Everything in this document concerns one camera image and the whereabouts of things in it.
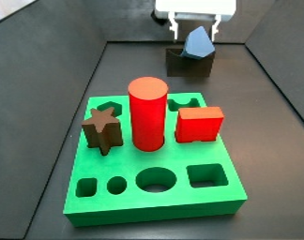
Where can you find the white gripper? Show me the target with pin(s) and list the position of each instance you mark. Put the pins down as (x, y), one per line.
(195, 10)

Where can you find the blue three prong object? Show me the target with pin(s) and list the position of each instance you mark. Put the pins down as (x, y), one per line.
(199, 45)

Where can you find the black curved fixture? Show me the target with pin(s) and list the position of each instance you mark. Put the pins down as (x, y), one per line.
(188, 67)

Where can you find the red cylinder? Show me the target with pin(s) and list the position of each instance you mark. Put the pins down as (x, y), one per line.
(148, 92)

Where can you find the red square block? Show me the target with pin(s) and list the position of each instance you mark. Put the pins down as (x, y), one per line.
(199, 124)

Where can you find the brown star block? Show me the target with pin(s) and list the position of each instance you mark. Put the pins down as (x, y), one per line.
(102, 130)

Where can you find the green shape sorter block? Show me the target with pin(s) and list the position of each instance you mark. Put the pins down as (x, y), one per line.
(183, 181)

